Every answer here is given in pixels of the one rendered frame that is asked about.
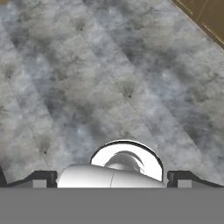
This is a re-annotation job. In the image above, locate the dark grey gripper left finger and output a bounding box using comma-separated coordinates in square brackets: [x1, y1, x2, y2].
[6, 170, 59, 188]

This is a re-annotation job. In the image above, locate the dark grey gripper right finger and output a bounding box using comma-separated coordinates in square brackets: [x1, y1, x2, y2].
[166, 170, 224, 188]

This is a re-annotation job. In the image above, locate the white and black round thing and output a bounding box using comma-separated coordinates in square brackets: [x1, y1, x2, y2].
[56, 139, 167, 188]

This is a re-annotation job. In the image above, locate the brown wooden cupboard run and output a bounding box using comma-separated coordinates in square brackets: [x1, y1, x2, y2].
[171, 0, 224, 50]

